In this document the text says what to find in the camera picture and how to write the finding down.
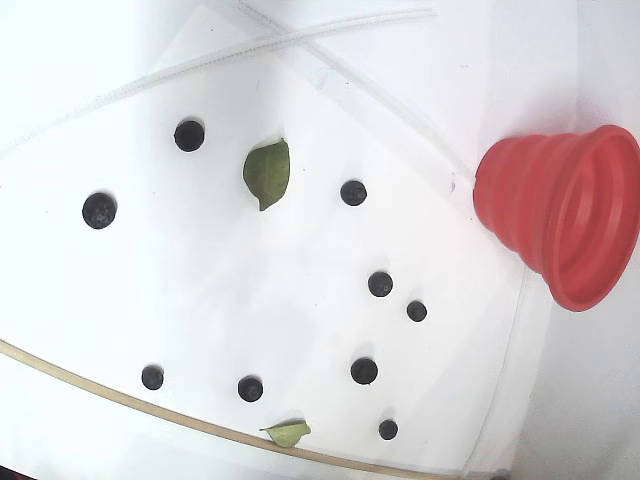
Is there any red collapsible silicone cup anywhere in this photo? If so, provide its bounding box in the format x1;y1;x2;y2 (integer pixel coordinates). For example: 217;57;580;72
472;123;640;313

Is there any dark green leaf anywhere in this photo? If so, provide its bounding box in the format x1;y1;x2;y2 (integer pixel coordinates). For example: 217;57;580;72
242;137;292;213

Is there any white paper sheet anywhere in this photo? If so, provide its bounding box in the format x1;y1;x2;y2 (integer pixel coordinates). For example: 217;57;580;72
0;4;531;480

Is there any light green leaf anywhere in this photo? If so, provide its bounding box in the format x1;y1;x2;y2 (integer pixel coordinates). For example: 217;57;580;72
258;419;312;448

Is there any long thin wooden stick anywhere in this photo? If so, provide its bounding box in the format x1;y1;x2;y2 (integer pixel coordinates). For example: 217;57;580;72
0;337;464;480

